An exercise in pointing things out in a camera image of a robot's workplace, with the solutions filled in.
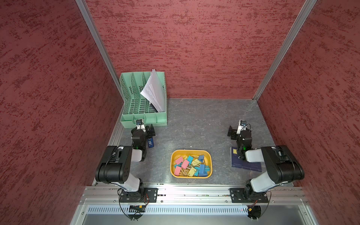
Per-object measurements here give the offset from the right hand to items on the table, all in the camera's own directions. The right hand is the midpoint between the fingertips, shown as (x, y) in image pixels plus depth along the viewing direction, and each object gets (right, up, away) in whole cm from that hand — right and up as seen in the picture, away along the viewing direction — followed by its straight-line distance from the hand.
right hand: (236, 128), depth 94 cm
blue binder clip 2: (-26, -23, -17) cm, 39 cm away
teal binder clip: (-33, -18, -11) cm, 39 cm away
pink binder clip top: (-36, -20, -13) cm, 43 cm away
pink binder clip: (-39, -18, -12) cm, 45 cm away
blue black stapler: (-59, -9, -4) cm, 60 cm away
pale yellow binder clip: (-29, -20, -10) cm, 37 cm away
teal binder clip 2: (-22, -23, -13) cm, 34 cm away
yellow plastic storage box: (-22, -17, -12) cm, 30 cm away
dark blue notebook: (-3, -20, -9) cm, 23 cm away
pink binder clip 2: (-40, -24, -13) cm, 49 cm away
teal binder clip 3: (-29, -23, -16) cm, 41 cm away
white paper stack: (-57, +26, 0) cm, 63 cm away
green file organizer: (-75, +15, +15) cm, 78 cm away
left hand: (-63, +1, -1) cm, 63 cm away
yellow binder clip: (-32, -24, -15) cm, 43 cm away
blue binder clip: (-25, -18, -8) cm, 32 cm away
